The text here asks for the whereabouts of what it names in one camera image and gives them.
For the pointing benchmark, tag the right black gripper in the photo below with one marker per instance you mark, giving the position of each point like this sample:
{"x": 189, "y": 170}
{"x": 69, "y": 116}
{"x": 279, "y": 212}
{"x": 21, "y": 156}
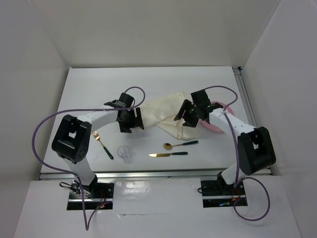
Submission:
{"x": 189, "y": 122}

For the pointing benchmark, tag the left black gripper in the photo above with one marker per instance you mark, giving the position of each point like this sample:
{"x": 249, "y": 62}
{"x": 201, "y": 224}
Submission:
{"x": 136, "y": 121}

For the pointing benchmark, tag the cream cloth placemat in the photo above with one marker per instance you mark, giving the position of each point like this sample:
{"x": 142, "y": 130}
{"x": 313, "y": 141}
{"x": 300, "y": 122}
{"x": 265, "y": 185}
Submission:
{"x": 161, "y": 113}

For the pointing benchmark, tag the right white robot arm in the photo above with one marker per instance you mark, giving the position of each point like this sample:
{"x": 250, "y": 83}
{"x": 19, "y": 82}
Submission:
{"x": 236, "y": 128}

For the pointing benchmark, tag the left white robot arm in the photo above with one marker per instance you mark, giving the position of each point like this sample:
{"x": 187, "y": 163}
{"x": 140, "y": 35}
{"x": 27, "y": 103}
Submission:
{"x": 72, "y": 139}

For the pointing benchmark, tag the clear plastic cup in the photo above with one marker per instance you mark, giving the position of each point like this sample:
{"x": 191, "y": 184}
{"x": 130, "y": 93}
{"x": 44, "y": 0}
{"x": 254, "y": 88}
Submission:
{"x": 126, "y": 154}

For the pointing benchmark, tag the pink plate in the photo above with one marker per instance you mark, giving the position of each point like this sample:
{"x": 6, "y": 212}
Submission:
{"x": 213, "y": 126}

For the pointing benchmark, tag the gold fork green handle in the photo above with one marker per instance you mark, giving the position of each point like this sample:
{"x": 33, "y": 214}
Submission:
{"x": 98, "y": 138}

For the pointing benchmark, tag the gold spoon green handle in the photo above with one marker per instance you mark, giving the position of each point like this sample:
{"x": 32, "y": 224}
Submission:
{"x": 169, "y": 146}

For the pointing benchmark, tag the gold knife green handle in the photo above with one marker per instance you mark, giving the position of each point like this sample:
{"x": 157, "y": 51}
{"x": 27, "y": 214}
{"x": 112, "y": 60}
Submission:
{"x": 168, "y": 154}

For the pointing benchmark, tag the front aluminium rail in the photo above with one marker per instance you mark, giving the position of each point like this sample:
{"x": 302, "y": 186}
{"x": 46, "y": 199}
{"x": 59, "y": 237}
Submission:
{"x": 149, "y": 174}

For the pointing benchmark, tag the aluminium rail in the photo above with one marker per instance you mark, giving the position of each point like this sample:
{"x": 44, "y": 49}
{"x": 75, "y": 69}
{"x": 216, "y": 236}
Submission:
{"x": 149, "y": 174}
{"x": 250, "y": 111}

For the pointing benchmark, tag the right aluminium rail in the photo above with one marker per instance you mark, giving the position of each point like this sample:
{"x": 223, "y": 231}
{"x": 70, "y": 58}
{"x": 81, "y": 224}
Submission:
{"x": 250, "y": 111}

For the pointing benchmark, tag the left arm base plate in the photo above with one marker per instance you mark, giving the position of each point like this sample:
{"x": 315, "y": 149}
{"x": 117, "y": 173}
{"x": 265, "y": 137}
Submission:
{"x": 102, "y": 197}

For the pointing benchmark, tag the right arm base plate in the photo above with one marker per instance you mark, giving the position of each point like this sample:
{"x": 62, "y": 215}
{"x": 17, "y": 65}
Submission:
{"x": 213, "y": 196}

